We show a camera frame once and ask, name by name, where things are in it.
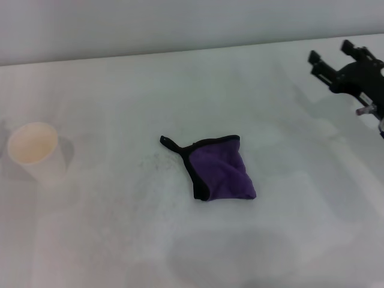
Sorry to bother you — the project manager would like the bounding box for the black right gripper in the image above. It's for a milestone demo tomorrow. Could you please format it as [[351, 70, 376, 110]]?
[[307, 39, 384, 118]]

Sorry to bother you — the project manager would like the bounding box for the purple rag with black trim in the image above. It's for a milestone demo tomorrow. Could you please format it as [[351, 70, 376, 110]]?
[[159, 134, 257, 202]]

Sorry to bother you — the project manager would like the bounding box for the white paper cup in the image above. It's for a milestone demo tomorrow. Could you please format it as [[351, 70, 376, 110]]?
[[7, 121, 72, 187]]

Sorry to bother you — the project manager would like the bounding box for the small silver gripper plug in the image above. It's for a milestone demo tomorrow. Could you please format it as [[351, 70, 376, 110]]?
[[356, 103, 377, 116]]

